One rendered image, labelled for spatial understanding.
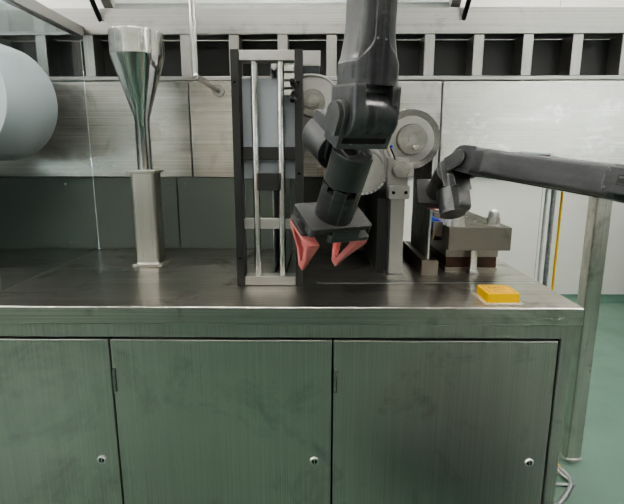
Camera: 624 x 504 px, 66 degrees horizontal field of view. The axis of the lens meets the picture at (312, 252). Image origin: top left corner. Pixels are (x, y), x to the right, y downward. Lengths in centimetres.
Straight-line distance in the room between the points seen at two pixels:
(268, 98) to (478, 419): 87
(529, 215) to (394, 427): 331
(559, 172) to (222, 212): 105
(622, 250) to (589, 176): 381
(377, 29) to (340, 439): 87
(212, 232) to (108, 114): 50
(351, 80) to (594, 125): 129
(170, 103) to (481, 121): 99
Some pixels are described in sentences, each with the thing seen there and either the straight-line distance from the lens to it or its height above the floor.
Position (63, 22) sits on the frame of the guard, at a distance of 167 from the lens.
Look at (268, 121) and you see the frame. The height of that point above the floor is 129.
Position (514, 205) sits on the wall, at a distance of 424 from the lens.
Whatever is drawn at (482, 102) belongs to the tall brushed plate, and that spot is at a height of 137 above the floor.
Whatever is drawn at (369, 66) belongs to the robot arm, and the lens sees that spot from 61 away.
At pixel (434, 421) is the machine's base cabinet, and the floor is 62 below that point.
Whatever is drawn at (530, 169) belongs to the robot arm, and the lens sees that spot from 98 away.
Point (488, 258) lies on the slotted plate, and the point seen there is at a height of 94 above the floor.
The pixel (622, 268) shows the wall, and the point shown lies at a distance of 475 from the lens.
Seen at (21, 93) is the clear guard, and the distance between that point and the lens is 144.
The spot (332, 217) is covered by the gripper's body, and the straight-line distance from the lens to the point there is 67.
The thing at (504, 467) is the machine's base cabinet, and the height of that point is 51.
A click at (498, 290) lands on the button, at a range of 111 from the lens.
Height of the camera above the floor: 121
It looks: 11 degrees down
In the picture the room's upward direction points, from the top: straight up
